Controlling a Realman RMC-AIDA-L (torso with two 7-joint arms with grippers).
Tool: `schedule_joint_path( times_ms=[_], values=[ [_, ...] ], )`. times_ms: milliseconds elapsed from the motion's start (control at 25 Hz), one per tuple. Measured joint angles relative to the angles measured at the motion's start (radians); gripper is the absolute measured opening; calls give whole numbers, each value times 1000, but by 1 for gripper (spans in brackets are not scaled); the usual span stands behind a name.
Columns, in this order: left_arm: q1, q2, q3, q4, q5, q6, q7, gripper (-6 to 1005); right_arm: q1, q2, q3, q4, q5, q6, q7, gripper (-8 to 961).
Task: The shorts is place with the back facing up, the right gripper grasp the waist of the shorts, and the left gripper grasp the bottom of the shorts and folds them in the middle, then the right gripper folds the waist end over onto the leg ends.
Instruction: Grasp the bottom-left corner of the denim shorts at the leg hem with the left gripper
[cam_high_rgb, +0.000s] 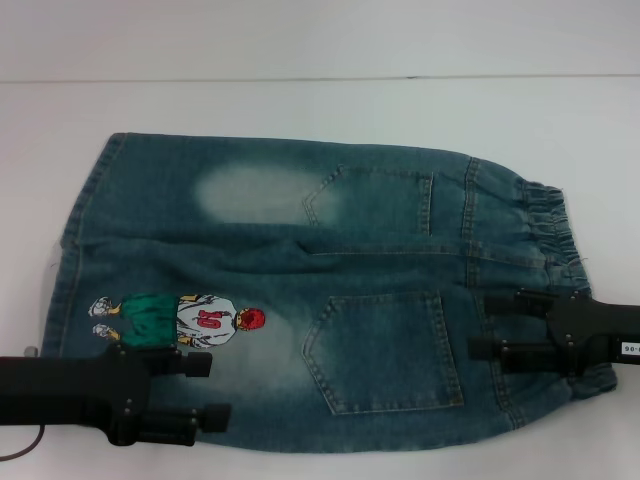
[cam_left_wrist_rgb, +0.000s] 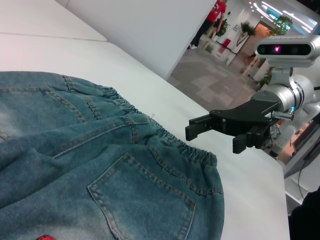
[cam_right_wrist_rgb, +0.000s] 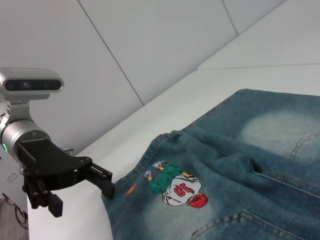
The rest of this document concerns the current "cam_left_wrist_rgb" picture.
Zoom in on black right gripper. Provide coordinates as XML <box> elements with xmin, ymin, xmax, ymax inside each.
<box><xmin>185</xmin><ymin>99</ymin><xmax>281</xmax><ymax>154</ymax></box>

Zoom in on blue denim shorts with print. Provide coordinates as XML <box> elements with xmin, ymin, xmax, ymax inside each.
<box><xmin>0</xmin><ymin>71</ymin><xmax>225</xmax><ymax>240</ymax></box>

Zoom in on red sign stand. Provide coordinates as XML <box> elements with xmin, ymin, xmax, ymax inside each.
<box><xmin>220</xmin><ymin>38</ymin><xmax>233</xmax><ymax>56</ymax></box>

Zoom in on person in dark top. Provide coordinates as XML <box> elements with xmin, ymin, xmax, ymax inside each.
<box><xmin>208</xmin><ymin>17</ymin><xmax>225</xmax><ymax>41</ymax></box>

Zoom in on dark spiky potted plant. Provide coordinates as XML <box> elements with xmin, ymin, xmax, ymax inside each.
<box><xmin>237</xmin><ymin>20</ymin><xmax>256</xmax><ymax>48</ymax></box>

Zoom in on black bulky object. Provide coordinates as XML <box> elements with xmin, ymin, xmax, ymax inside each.
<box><xmin>287</xmin><ymin>191</ymin><xmax>320</xmax><ymax>240</ymax></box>

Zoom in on person in red shirt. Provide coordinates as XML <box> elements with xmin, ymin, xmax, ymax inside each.
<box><xmin>189</xmin><ymin>0</ymin><xmax>229</xmax><ymax>51</ymax></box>

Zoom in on large green potted plant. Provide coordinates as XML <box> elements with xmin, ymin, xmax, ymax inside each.
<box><xmin>271</xmin><ymin>15</ymin><xmax>294</xmax><ymax>36</ymax></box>

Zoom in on silver cable connector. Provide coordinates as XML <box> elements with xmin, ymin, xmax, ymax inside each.
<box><xmin>271</xmin><ymin>111</ymin><xmax>295</xmax><ymax>121</ymax></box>

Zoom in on thin black cable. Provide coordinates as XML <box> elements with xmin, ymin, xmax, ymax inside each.
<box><xmin>296</xmin><ymin>139</ymin><xmax>320</xmax><ymax>199</ymax></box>

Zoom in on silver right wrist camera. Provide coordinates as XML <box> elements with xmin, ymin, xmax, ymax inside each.
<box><xmin>254</xmin><ymin>34</ymin><xmax>320</xmax><ymax>69</ymax></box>

